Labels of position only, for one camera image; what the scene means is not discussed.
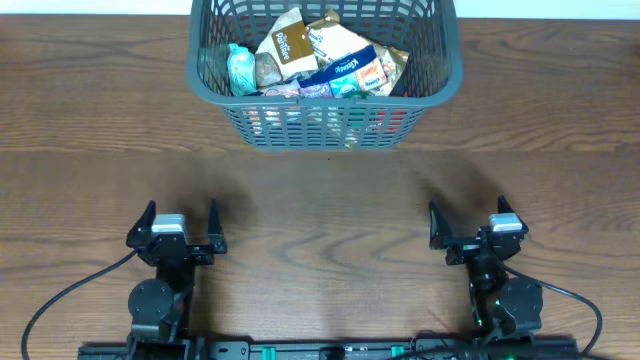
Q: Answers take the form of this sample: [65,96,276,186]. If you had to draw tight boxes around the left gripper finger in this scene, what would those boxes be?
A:
[126,200,156,249]
[207,199,228,254]

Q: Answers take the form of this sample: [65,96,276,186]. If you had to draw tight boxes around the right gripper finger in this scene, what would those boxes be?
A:
[429,200,452,250]
[497,195,520,220]

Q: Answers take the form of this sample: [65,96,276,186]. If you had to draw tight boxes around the orange spaghetti packet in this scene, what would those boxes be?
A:
[241,105,421,146]

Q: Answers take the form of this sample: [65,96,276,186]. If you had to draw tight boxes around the teal small sachet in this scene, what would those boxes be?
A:
[227,43,257,96]

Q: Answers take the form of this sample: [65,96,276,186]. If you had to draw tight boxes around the multicolour tissue pack row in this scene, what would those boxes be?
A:
[258,45,387,98]

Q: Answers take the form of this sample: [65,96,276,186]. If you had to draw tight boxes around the grey plastic basket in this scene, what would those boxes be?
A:
[186,0,463,151]

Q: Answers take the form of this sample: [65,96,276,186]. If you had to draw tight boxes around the brown mushroom snack bag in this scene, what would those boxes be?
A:
[255,8,319,88]

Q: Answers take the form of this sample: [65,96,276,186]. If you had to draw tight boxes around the gold rice bag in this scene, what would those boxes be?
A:
[306,10,409,96]

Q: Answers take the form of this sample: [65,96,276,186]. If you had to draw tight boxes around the green lid spice jar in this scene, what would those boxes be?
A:
[346,91,369,137]

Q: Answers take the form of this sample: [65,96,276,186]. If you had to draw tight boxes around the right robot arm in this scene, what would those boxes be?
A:
[429,196,543,345]

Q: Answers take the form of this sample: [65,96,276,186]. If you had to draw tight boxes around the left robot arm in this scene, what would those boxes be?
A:
[125,201,228,359]

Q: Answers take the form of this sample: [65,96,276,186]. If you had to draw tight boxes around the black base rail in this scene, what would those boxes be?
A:
[77,335,581,360]

